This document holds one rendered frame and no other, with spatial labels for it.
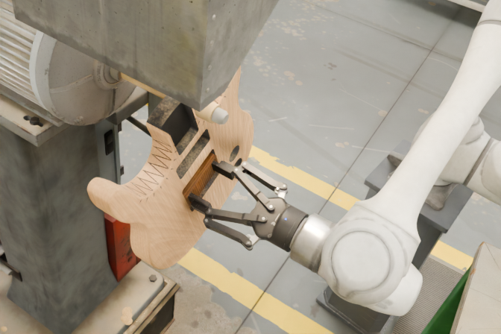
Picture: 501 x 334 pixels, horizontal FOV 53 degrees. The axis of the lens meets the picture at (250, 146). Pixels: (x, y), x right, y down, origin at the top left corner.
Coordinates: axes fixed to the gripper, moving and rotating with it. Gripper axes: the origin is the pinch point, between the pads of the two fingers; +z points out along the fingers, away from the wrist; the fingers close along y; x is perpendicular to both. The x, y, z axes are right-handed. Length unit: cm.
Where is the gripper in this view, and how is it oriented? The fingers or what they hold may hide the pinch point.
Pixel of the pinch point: (203, 181)
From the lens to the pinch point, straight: 94.3
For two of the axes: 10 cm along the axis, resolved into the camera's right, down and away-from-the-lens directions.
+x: -0.8, -4.8, -8.7
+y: 5.2, -7.7, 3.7
